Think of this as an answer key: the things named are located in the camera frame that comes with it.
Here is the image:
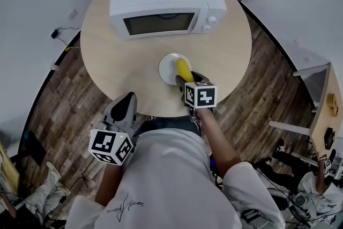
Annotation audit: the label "yellow object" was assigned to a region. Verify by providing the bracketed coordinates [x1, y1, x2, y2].
[327, 93, 339, 117]

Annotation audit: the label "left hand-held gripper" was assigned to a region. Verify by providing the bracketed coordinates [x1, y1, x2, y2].
[88, 92, 139, 166]

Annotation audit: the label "light wooden desk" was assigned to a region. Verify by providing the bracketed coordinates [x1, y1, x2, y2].
[292, 62, 343, 162]

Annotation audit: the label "yellow corn cob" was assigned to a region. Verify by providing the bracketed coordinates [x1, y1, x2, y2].
[176, 58, 195, 83]

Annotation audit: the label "person's right forearm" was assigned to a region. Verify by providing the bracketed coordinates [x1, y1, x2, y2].
[196, 108, 242, 178]

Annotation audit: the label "white round plate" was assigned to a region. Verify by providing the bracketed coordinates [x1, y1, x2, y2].
[158, 53, 192, 85]

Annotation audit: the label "person's white t-shirt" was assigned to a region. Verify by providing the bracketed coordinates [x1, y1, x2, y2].
[65, 128, 286, 229]

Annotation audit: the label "person's dark trousers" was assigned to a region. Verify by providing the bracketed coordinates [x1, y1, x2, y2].
[137, 115, 201, 138]

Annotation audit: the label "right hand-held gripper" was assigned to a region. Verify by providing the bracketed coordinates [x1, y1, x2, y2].
[175, 71, 218, 123]

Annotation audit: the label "thin black cable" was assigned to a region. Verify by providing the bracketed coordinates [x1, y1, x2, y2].
[56, 26, 81, 49]

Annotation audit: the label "small black box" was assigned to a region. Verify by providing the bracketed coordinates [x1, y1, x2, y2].
[323, 127, 337, 150]

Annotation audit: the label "person's left forearm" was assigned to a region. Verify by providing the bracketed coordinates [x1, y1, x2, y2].
[94, 160, 124, 208]

